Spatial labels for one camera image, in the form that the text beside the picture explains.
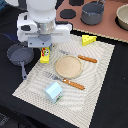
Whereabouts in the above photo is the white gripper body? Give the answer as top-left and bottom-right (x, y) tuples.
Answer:
(17, 12), (73, 48)

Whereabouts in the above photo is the yellow toy butter box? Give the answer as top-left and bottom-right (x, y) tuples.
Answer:
(40, 47), (50, 63)

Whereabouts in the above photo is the yellow toy cheese wedge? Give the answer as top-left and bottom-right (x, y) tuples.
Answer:
(82, 35), (97, 46)

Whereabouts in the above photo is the light blue milk carton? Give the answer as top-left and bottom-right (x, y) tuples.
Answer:
(44, 82), (63, 103)

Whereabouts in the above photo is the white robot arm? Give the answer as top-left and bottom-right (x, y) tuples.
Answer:
(17, 0), (72, 48)

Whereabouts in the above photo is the grey toy frying pan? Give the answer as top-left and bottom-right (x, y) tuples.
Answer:
(7, 44), (34, 80)

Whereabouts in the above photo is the black round burner front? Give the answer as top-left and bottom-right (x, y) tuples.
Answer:
(60, 9), (76, 19)

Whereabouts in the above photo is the black round burner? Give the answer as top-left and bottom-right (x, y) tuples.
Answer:
(60, 9), (76, 19)
(69, 0), (84, 6)

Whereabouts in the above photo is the round wooden plate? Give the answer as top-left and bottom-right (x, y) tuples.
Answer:
(55, 55), (83, 79)

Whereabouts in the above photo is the black round burner back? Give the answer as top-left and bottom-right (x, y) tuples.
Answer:
(69, 0), (84, 6)

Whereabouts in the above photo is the beige striped placemat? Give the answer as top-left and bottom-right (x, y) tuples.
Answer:
(13, 35), (114, 128)

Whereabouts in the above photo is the grey toy cooking pot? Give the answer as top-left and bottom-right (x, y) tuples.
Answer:
(81, 0), (105, 25)

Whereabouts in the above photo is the pink toy stove board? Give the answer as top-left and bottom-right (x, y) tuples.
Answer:
(56, 0), (128, 43)

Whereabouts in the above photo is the beige bowl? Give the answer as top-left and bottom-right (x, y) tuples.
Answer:
(116, 4), (128, 30)

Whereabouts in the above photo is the toy knife wooden handle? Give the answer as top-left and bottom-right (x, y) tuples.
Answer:
(57, 49), (98, 64)

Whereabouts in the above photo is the toy fork wooden handle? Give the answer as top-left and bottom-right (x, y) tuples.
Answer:
(42, 71), (86, 91)

